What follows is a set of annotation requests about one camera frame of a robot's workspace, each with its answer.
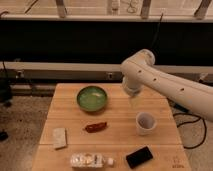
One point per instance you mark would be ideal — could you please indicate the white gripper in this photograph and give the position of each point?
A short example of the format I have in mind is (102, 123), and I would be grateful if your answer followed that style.
(130, 87)

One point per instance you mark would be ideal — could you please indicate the green ceramic bowl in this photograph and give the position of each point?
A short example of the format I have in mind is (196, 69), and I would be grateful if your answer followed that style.
(92, 98)

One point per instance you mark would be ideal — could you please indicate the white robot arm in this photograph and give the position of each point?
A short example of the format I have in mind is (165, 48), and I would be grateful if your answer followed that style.
(138, 70)

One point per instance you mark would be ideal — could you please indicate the white paper cup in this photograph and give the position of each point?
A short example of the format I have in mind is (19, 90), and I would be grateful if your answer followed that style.
(145, 123)

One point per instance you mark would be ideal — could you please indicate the red chili pepper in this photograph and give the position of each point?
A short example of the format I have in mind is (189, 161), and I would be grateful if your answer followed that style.
(92, 128)

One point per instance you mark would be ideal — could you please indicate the black smartphone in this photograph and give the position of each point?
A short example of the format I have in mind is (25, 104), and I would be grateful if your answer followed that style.
(139, 157)

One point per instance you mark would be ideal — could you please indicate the white sponge block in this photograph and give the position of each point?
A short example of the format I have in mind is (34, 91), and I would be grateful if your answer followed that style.
(59, 138)

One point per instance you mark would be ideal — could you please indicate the clear plastic water bottle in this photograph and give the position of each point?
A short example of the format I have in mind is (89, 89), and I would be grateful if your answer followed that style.
(90, 160)

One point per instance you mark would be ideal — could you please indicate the black chair base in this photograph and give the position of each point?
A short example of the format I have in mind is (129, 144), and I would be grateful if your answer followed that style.
(5, 96)

